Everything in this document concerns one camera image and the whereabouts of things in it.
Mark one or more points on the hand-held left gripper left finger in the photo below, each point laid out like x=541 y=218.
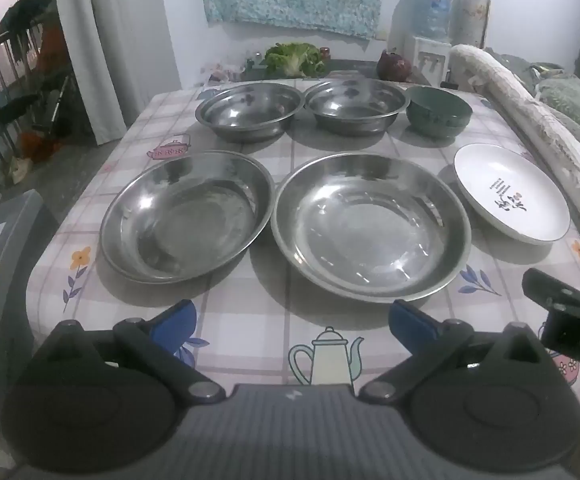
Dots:
x=175 y=322

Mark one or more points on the green cabbage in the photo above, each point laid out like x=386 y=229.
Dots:
x=292 y=57

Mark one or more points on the white water dispenser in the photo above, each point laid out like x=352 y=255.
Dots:
x=429 y=57

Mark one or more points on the dark red round pot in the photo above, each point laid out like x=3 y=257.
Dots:
x=393 y=66

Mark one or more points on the standing patterned paper roll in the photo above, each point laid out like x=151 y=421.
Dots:
x=471 y=17

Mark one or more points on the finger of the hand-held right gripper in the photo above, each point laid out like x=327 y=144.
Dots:
x=554 y=295

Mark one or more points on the green ceramic bowl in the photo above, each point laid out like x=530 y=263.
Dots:
x=437 y=112

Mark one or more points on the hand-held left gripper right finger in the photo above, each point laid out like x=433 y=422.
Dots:
x=409 y=322

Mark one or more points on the grey plastic storage box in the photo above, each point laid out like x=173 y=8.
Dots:
x=15 y=260

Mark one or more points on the dark side table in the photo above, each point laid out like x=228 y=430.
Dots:
x=349 y=67

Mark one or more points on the white printed ceramic plate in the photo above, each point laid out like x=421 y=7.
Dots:
x=514 y=195

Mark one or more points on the metal railing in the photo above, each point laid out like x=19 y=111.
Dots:
x=0 y=45

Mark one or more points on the orange item on floor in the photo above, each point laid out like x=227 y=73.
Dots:
x=40 y=144

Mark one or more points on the folded stroller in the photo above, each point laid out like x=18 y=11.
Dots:
x=50 y=100

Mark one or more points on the plain steel bowl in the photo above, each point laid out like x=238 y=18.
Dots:
x=250 y=115

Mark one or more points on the grey blanket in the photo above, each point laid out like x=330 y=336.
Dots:
x=569 y=95

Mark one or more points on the deep steel plate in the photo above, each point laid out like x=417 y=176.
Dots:
x=190 y=220

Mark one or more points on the rolled white woven mat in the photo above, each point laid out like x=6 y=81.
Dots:
x=524 y=105

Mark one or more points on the large wide-rim steel plate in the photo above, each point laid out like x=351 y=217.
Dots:
x=369 y=230

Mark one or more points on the white shoe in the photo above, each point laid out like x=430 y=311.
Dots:
x=21 y=170

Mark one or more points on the blue water bottle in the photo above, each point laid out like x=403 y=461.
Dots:
x=432 y=10

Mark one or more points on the white curtain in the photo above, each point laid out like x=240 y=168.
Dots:
x=120 y=50

